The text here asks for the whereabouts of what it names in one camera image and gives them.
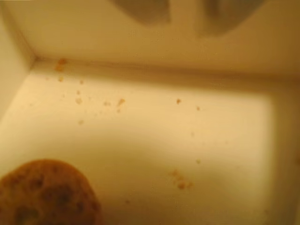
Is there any round chocolate chip mini cookie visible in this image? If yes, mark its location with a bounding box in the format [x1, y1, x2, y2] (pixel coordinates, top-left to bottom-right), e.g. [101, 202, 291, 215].
[0, 159, 103, 225]

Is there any white cardboard box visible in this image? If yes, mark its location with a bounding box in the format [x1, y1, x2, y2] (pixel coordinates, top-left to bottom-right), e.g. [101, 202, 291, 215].
[0, 0, 300, 225]

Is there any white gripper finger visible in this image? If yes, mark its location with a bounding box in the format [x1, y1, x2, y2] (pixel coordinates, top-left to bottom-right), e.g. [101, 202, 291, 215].
[196, 0, 258, 38]
[109, 0, 172, 24]

